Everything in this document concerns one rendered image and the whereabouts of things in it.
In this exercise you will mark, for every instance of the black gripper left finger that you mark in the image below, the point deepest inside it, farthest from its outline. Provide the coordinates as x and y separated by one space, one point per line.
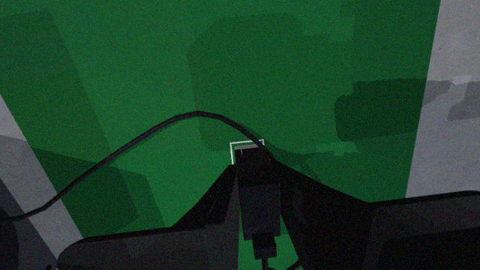
205 238

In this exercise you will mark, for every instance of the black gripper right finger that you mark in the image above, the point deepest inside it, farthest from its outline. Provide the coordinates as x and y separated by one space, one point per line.
331 230

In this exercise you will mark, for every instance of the green circuit board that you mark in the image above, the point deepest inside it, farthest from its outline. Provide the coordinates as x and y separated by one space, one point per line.
332 88

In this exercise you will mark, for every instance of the black cable with plug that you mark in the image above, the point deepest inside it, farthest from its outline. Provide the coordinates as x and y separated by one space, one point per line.
258 187

